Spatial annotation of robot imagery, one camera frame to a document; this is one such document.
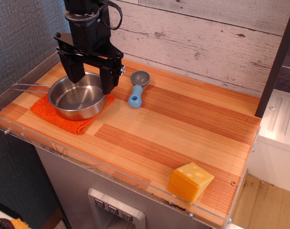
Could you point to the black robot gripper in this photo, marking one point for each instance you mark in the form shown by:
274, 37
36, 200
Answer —
89, 43

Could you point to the yellow cheese wedge toy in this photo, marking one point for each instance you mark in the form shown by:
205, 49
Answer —
189, 182

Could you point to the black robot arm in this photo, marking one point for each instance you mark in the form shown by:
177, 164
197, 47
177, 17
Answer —
89, 10

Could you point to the stainless steel pot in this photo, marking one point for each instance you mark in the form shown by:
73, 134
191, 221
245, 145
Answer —
72, 101

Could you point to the blue grey toy scoop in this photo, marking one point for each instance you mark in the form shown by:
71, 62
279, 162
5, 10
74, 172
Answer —
139, 79

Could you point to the clear acrylic table guard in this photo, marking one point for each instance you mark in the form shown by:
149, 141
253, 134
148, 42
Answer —
180, 120

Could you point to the grey toy fridge cabinet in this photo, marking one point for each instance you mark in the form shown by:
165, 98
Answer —
71, 181

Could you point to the silver dispenser panel with buttons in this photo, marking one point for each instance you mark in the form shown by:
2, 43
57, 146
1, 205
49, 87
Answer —
107, 209

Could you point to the orange black object bottom left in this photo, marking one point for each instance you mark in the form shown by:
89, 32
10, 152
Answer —
13, 224

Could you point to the white toy sink counter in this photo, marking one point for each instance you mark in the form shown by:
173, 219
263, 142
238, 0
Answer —
270, 157

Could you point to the dark right frame post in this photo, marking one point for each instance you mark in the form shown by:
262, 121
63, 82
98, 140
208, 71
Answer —
275, 70

